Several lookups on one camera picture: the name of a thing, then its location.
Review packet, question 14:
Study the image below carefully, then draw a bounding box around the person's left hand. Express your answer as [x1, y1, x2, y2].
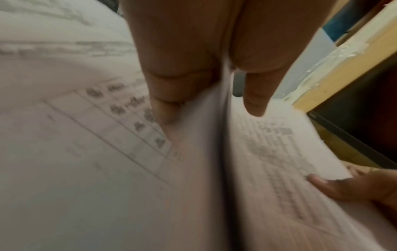
[119, 0, 342, 124]

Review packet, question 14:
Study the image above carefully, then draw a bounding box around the grey divider panel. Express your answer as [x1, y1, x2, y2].
[273, 27, 337, 100]

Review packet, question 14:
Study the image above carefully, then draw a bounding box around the brown cardboard panel white tape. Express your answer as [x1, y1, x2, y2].
[282, 23, 397, 170]

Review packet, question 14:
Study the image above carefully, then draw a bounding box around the pile of printed papers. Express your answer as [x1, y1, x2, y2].
[0, 0, 397, 251]

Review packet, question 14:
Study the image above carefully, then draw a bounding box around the person's right hand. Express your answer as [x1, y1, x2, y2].
[306, 166, 397, 212]

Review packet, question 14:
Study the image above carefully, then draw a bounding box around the black monitor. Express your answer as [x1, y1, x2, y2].
[305, 60, 397, 170]

